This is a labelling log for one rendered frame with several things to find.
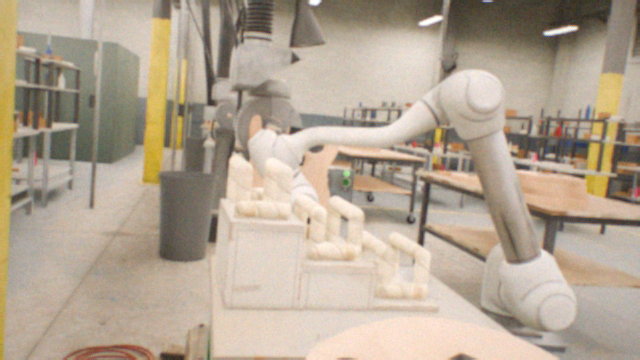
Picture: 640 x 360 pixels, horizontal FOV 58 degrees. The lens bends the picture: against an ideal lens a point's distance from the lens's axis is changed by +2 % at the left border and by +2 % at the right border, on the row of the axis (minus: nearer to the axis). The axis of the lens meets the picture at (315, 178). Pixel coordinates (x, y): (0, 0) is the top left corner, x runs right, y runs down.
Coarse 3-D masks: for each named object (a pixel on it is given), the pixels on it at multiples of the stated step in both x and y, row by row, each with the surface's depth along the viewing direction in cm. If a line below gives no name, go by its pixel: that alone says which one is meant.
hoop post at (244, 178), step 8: (240, 176) 111; (248, 176) 111; (240, 184) 111; (248, 184) 112; (240, 192) 112; (248, 192) 112; (240, 200) 112; (248, 200) 112; (240, 216) 112; (248, 216) 113
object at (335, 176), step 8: (336, 168) 226; (344, 168) 229; (328, 176) 224; (336, 176) 224; (344, 176) 225; (352, 176) 225; (328, 184) 224; (336, 184) 225; (352, 184) 226; (336, 192) 225; (344, 192) 226; (344, 200) 226; (344, 216) 227
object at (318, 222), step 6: (312, 216) 116; (318, 216) 116; (324, 216) 116; (312, 222) 116; (318, 222) 116; (324, 222) 117; (312, 228) 116; (318, 228) 116; (324, 228) 117; (312, 234) 117; (318, 234) 116; (324, 234) 117; (312, 240) 117; (318, 240) 116; (324, 240) 118; (312, 258) 117; (318, 258) 117
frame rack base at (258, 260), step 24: (240, 240) 109; (264, 240) 110; (288, 240) 111; (216, 264) 131; (240, 264) 110; (264, 264) 111; (288, 264) 112; (240, 288) 110; (264, 288) 111; (288, 288) 112
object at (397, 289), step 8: (384, 288) 120; (392, 288) 121; (400, 288) 121; (408, 288) 122; (416, 288) 122; (424, 288) 122; (384, 296) 121; (392, 296) 121; (400, 296) 121; (408, 296) 122; (416, 296) 122; (424, 296) 123
